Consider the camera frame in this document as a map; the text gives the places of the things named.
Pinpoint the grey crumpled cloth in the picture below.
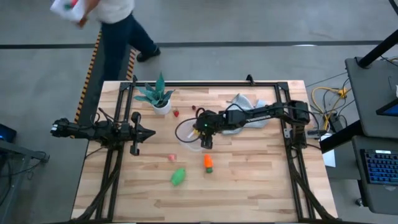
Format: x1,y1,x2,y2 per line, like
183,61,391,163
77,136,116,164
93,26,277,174
221,93,272,136

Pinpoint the yellow floor cable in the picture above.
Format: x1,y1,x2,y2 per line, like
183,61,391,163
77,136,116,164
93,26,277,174
311,86,351,131

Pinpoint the person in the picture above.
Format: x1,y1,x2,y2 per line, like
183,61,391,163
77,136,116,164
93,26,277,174
76,0,162,82

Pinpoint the blue-lit black device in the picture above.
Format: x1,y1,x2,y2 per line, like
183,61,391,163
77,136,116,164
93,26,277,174
0,123,17,144

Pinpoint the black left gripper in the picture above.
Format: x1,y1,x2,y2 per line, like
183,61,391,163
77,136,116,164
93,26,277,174
122,111,157,156

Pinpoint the black right arm cable loop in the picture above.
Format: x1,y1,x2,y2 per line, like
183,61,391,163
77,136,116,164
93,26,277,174
174,107,206,144

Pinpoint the clear plastic tupperware container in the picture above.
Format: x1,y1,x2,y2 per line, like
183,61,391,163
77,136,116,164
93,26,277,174
175,119,213,152

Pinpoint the black diagonal pole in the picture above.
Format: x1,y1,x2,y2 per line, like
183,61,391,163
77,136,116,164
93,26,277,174
356,29,398,68

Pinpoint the black metal table frame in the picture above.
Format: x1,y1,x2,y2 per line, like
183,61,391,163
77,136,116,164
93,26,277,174
71,74,341,223

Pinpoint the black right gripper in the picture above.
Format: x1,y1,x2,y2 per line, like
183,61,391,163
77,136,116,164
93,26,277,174
192,110,220,150

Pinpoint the green toy corn cob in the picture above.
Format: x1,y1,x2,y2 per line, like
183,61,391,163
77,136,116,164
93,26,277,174
170,167,187,187

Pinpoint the orange toy carrot green top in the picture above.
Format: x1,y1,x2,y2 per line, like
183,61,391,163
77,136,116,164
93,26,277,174
203,154,215,174

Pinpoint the white floor paper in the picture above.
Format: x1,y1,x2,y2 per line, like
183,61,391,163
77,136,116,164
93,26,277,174
322,133,337,168

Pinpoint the blue-lit tablet screen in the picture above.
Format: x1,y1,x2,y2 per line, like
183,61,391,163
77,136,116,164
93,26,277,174
375,98,398,118

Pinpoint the black power strip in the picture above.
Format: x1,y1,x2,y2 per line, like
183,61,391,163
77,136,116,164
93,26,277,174
329,112,345,133

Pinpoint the black hazard-striped floor mat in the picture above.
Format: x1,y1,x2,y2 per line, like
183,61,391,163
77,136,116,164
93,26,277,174
73,30,139,130

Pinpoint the grey side desk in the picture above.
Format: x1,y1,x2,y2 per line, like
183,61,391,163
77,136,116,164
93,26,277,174
345,57,398,139

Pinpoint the white paper sheet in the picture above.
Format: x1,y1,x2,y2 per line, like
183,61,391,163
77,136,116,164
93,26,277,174
49,0,87,22

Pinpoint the laptop with blue-lit keyboard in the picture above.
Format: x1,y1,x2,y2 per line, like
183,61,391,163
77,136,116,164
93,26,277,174
359,148,398,187

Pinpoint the grey laptop desk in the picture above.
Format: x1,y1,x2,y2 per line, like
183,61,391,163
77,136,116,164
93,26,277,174
351,135,398,216

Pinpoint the grey metal stand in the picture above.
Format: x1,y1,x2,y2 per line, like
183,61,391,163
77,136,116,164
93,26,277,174
0,139,50,224

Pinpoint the snake plant in white pot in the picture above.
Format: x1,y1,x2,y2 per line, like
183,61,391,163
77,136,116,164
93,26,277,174
134,72,176,116

